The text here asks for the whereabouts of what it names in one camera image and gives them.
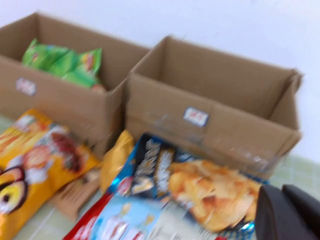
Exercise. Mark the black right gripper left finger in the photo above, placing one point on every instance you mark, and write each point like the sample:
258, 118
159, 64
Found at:
275, 217

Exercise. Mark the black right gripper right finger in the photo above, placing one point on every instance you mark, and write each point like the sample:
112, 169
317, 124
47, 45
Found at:
310, 207

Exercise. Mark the small yellow snack bag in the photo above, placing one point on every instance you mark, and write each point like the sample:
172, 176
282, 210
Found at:
117, 160

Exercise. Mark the large orange snack bag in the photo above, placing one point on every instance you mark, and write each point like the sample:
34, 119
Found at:
37, 170

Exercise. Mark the blue Vikar chips bag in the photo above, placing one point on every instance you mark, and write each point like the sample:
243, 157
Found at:
200, 185

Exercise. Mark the white blue-bordered label sticker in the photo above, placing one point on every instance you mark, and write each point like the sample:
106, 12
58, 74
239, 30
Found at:
195, 117
26, 86

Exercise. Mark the red white shrimp cracker bag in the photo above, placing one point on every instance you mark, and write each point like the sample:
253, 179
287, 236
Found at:
125, 222

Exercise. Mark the cardboard box with taped front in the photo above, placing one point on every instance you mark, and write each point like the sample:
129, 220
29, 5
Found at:
162, 105

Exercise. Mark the brown biscuit packet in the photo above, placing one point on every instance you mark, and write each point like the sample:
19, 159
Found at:
75, 197

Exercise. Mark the cardboard box with printed base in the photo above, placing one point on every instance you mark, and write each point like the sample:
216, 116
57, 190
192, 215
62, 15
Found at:
62, 105

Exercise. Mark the green potato chips bag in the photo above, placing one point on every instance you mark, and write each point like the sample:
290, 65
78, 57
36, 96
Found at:
90, 60
45, 57

